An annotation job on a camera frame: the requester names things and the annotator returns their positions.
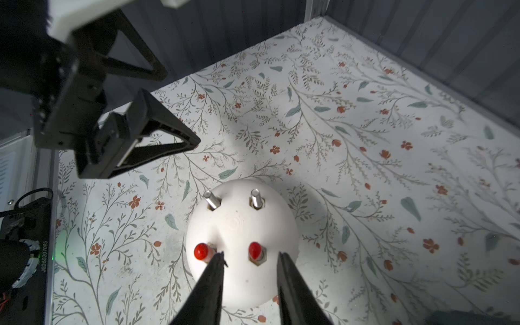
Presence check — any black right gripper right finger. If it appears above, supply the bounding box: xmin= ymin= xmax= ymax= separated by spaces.
xmin=276 ymin=252 xmax=332 ymax=325

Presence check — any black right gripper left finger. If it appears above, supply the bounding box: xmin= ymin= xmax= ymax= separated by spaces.
xmin=170 ymin=253 xmax=226 ymax=325

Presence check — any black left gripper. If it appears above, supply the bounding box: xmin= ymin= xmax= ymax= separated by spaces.
xmin=34 ymin=9 xmax=200 ymax=179

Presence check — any red screw sleeve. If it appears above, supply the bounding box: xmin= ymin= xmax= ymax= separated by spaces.
xmin=194 ymin=242 xmax=215 ymax=264
xmin=248 ymin=242 xmax=266 ymax=265

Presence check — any white dome with screws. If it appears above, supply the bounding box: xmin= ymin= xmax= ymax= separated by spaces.
xmin=185 ymin=180 xmax=300 ymax=310

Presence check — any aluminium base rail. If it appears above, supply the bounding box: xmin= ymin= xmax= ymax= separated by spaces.
xmin=0 ymin=129 xmax=60 ymax=325

